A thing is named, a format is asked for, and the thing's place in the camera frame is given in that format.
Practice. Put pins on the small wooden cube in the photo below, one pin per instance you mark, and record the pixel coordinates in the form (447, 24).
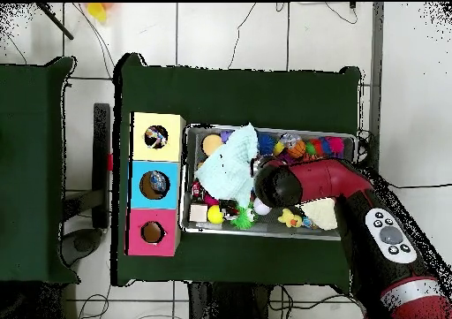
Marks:
(198, 212)

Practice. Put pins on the clear plastic packet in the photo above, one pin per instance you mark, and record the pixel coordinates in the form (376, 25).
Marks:
(157, 183)

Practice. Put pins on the white toy baseball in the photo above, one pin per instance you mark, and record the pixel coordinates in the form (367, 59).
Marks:
(262, 209)

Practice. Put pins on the cream yellow cloth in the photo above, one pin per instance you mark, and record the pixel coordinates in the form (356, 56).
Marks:
(321, 214)

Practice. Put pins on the black rod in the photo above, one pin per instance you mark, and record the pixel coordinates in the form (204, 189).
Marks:
(55, 21)

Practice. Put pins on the yellow rubber duck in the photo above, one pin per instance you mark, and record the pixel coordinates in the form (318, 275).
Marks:
(289, 218)

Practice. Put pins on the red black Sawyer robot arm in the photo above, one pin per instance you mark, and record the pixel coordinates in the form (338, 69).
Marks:
(332, 181)

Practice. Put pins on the mint green cloth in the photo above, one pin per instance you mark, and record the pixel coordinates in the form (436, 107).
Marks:
(229, 167)

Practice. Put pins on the yellow floor object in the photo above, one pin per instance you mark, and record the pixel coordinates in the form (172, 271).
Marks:
(97, 11)

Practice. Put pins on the pink spiky ball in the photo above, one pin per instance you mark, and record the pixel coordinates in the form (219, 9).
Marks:
(335, 146)

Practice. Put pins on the peach orange ball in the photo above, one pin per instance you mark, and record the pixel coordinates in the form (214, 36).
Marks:
(212, 145)

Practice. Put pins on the green cloth side table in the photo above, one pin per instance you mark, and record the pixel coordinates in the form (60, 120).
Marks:
(32, 170)

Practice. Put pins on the green spiky ball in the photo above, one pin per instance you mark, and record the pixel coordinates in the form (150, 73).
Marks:
(244, 218)

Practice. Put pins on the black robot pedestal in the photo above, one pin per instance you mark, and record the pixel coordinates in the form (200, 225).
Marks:
(226, 305)

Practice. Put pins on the wooden box with three holes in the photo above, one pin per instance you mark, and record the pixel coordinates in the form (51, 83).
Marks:
(141, 163)

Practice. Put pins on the shallow clear mesh bin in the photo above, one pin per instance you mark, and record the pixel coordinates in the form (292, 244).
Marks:
(194, 227)

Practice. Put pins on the colourful polka dot cloth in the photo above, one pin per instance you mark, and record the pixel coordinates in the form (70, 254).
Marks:
(157, 136)

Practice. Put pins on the orange toy basketball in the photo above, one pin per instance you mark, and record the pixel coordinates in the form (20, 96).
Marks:
(297, 150)

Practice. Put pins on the grey metal beam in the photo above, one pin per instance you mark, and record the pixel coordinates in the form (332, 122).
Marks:
(374, 86)

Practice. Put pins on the yellow ball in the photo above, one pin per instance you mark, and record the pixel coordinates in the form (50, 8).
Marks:
(215, 214)

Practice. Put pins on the black chair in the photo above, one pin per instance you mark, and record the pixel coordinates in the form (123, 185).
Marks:
(102, 192)

